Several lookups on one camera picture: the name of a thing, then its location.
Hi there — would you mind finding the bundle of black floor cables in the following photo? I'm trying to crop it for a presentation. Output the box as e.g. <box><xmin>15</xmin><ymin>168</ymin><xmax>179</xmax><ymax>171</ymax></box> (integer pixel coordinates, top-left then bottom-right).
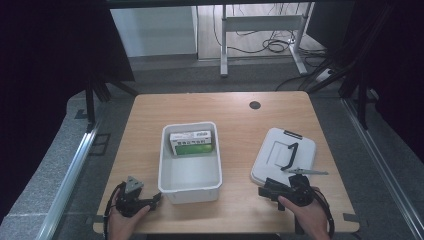
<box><xmin>211</xmin><ymin>3</ymin><xmax>328</xmax><ymax>58</ymax></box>

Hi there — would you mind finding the black curtain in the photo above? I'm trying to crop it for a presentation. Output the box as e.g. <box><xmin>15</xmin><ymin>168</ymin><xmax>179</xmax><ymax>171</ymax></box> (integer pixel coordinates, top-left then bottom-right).
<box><xmin>305</xmin><ymin>0</ymin><xmax>424</xmax><ymax>164</ymax></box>
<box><xmin>0</xmin><ymin>0</ymin><xmax>136</xmax><ymax>214</ymax></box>

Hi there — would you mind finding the person's right hand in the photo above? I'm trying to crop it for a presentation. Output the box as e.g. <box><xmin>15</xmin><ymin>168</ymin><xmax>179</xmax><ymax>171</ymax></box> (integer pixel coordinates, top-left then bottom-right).
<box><xmin>277</xmin><ymin>186</ymin><xmax>331</xmax><ymax>240</ymax></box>

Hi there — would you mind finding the white cabinet panel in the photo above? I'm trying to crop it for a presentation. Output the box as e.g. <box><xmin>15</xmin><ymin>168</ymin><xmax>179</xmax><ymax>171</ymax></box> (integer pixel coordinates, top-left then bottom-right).
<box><xmin>109</xmin><ymin>5</ymin><xmax>199</xmax><ymax>58</ymax></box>

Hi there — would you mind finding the black tripod stand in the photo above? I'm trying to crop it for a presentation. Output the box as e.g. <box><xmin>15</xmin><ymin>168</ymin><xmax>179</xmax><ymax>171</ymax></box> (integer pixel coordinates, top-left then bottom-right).
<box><xmin>305</xmin><ymin>0</ymin><xmax>396</xmax><ymax>131</ymax></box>
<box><xmin>84</xmin><ymin>74</ymin><xmax>140</xmax><ymax>125</ymax></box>

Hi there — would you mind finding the green and white carton box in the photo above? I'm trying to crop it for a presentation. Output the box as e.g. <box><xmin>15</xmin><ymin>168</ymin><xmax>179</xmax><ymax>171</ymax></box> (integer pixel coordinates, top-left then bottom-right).
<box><xmin>169</xmin><ymin>129</ymin><xmax>214</xmax><ymax>157</ymax></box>

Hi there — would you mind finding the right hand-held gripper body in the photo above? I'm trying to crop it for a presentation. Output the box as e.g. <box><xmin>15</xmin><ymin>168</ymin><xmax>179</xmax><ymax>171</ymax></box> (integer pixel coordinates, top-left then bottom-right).
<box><xmin>282</xmin><ymin>167</ymin><xmax>330</xmax><ymax>208</ymax></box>

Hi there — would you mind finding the white power strip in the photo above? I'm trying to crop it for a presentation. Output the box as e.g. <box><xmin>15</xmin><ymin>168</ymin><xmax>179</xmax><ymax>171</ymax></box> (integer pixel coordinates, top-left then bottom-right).
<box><xmin>314</xmin><ymin>67</ymin><xmax>335</xmax><ymax>83</ymax></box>

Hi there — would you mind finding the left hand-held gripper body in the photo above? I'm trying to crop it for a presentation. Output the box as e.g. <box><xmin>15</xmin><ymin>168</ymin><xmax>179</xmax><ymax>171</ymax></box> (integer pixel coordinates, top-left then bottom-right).
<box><xmin>114</xmin><ymin>175</ymin><xmax>152</xmax><ymax>218</ymax></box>

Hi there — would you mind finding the person's left hand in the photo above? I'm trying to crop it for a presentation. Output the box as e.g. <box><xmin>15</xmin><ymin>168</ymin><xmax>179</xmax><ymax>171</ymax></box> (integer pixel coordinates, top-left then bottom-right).
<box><xmin>107</xmin><ymin>199</ymin><xmax>152</xmax><ymax>240</ymax></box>

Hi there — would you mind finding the aluminium rail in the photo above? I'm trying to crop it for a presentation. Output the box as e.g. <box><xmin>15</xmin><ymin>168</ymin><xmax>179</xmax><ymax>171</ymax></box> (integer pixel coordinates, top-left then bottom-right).
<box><xmin>35</xmin><ymin>122</ymin><xmax>102</xmax><ymax>240</ymax></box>
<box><xmin>341</xmin><ymin>97</ymin><xmax>424</xmax><ymax>240</ymax></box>

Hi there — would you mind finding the white lid with black handle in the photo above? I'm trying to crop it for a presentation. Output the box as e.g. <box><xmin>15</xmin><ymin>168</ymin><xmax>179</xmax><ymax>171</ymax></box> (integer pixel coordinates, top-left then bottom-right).
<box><xmin>250</xmin><ymin>127</ymin><xmax>317</xmax><ymax>187</ymax></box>

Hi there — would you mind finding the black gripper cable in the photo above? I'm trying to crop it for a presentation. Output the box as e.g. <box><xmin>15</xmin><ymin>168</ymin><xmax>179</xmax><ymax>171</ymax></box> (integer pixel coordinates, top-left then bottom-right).
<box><xmin>102</xmin><ymin>181</ymin><xmax>127</xmax><ymax>240</ymax></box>
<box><xmin>311</xmin><ymin>186</ymin><xmax>336</xmax><ymax>240</ymax></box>

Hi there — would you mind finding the white plastic bin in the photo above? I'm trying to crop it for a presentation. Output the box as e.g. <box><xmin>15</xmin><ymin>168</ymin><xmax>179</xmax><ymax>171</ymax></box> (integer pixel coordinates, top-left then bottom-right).
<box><xmin>157</xmin><ymin>121</ymin><xmax>223</xmax><ymax>205</ymax></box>

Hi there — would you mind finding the white metal desk frame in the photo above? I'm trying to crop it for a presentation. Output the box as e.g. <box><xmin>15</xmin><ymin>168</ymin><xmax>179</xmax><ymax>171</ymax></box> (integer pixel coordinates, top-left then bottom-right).
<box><xmin>219</xmin><ymin>2</ymin><xmax>316</xmax><ymax>79</ymax></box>

